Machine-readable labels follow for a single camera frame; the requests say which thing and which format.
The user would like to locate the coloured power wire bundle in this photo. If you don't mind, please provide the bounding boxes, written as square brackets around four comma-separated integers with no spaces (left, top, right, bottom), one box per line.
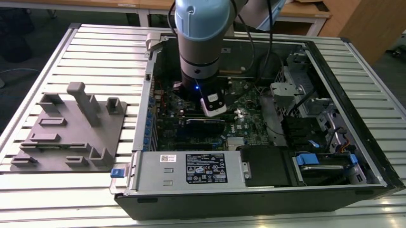
[326,127,354,154]

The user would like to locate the silver power supply unit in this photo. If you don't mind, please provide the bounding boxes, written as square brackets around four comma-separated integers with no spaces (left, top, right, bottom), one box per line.
[132,151,247,192]

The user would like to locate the green Dell motherboard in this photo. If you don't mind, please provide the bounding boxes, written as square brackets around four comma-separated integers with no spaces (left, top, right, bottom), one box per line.
[151,71,279,152]

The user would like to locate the black plastic bay shroud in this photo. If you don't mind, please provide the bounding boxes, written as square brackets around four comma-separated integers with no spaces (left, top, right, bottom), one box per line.
[236,145,300,188]

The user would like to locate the black graphics card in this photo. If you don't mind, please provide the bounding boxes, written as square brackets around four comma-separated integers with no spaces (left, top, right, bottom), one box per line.
[184,118,227,137]

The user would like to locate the hard disk in blue carrier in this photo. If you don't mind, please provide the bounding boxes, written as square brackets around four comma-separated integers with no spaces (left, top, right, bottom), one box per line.
[292,152,359,187]

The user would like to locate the brown cardboard box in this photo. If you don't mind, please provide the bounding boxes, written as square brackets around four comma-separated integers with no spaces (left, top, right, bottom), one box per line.
[292,0,330,12]

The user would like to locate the black open PC case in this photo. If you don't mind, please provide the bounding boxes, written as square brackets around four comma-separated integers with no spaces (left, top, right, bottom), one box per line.
[109,32,406,220]

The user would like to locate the wooden desk white frame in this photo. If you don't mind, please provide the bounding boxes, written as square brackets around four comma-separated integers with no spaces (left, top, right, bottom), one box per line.
[0,0,149,28]
[139,0,332,36]

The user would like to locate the wooden cabinet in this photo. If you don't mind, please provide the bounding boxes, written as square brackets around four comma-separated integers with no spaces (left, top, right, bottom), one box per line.
[316,0,406,66]

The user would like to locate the grey plastic parts rack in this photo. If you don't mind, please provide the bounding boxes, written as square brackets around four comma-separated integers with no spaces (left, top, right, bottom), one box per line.
[9,81,128,173]

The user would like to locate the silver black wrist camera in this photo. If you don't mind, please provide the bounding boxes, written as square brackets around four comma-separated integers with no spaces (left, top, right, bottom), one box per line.
[199,93,228,117]

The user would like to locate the silver metal drive cage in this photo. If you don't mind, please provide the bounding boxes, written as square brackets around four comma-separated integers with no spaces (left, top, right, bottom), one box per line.
[268,53,339,119]

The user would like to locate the silver finned chipset heatsink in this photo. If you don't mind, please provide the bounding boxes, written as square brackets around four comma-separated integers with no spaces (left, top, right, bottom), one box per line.
[227,137,248,146]

